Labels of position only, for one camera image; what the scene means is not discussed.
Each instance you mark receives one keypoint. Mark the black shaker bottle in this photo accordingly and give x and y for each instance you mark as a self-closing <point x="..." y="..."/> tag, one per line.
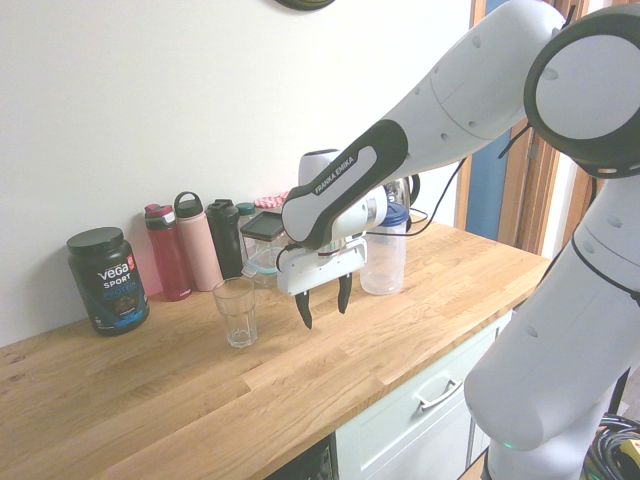
<point x="225" y="240"/>

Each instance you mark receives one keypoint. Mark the pale green cabinet drawer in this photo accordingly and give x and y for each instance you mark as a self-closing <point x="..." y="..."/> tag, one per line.
<point x="400" y="435"/>

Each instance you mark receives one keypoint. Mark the blue door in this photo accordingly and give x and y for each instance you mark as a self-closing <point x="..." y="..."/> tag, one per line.
<point x="487" y="200"/>

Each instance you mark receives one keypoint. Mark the black protein powder tub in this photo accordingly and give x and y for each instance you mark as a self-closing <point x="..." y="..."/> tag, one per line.
<point x="107" y="280"/>

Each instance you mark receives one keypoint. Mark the dark appliance under counter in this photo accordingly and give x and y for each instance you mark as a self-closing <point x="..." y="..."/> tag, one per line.
<point x="312" y="462"/>

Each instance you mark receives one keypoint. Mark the clear drinking glass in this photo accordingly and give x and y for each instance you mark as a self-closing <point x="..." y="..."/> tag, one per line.
<point x="236" y="315"/>

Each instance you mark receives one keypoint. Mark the black round wall object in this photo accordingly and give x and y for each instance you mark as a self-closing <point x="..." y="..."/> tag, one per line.
<point x="305" y="4"/>

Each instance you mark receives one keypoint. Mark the clear container black square lid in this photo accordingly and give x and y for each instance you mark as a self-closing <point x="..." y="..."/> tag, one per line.
<point x="262" y="227"/>

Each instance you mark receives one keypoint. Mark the clear pitcher blue lid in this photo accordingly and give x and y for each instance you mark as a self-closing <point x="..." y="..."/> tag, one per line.
<point x="382" y="265"/>

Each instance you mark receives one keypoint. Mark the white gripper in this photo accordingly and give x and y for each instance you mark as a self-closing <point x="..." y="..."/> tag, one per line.
<point x="310" y="272"/>

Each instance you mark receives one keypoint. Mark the glass food container teal lid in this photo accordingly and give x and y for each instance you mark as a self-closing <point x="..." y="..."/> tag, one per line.
<point x="262" y="270"/>

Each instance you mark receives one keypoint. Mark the pink water bottle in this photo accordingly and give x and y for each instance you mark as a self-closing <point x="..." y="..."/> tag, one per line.
<point x="200" y="245"/>

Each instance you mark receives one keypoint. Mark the clear bottle green lid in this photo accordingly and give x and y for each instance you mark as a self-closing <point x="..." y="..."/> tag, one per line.
<point x="245" y="212"/>

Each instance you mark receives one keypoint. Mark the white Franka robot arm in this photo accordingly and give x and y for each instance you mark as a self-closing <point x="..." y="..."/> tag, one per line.
<point x="450" y="100"/>

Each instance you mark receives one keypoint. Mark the stainless steel electric kettle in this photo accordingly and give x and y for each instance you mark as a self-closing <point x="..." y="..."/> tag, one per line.
<point x="400" y="189"/>

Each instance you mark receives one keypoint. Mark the yellow box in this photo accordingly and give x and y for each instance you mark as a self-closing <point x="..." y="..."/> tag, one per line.
<point x="631" y="460"/>

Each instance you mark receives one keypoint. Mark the red water bottle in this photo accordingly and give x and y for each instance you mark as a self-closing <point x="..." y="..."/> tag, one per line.
<point x="167" y="255"/>

